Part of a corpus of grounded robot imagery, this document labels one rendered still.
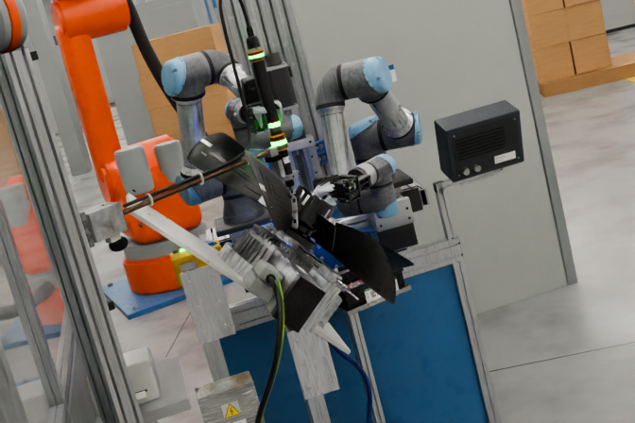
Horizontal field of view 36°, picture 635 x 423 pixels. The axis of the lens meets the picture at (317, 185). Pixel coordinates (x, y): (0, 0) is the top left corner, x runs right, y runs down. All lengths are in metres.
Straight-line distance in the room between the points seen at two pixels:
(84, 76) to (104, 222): 4.40
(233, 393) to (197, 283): 0.30
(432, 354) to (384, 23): 1.83
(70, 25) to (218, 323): 4.23
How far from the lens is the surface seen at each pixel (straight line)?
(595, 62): 10.91
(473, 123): 3.19
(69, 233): 2.27
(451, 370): 3.42
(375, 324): 3.29
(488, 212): 4.90
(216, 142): 2.74
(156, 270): 6.63
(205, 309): 2.60
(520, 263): 5.02
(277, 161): 2.70
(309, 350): 2.68
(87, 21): 6.63
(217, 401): 2.59
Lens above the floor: 1.79
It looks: 12 degrees down
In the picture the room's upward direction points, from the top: 14 degrees counter-clockwise
